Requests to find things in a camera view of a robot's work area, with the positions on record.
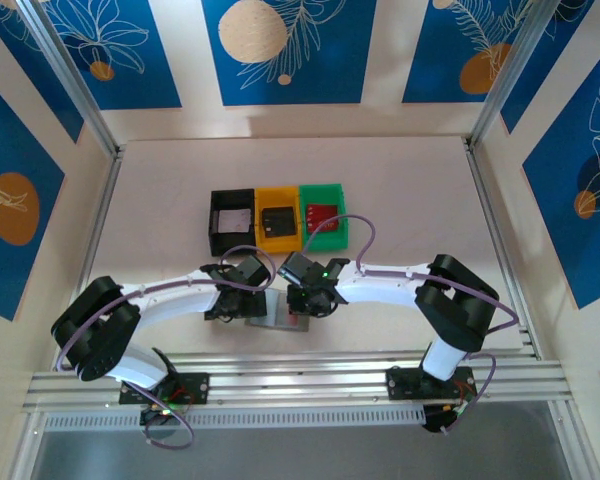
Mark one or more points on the grey clear card holder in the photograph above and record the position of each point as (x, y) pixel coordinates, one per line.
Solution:
(277, 320)

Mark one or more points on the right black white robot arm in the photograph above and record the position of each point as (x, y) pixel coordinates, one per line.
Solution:
(455, 305)

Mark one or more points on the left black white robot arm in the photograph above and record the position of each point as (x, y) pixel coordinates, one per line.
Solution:
(95, 330)

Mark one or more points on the white card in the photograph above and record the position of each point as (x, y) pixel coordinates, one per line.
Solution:
(235, 221)

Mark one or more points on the black card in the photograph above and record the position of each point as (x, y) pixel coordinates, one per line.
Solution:
(280, 221)

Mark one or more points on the black plastic bin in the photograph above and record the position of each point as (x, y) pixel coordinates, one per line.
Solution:
(232, 247)

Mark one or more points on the green plastic bin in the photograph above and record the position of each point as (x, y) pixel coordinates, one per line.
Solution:
(330, 242)

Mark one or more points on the yellow plastic bin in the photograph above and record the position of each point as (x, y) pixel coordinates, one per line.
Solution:
(280, 245)

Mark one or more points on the aluminium mounting rail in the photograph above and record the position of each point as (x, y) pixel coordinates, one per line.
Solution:
(305, 380)

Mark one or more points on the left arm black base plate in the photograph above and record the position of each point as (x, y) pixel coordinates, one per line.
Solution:
(195, 387)

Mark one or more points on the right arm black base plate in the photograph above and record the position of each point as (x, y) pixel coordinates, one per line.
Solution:
(402, 385)

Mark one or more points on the aluminium table side rail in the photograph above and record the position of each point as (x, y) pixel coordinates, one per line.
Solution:
(487, 200)
(99, 220)

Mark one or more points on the aluminium frame post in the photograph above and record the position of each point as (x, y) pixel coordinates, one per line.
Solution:
(510, 75)
(78, 85)

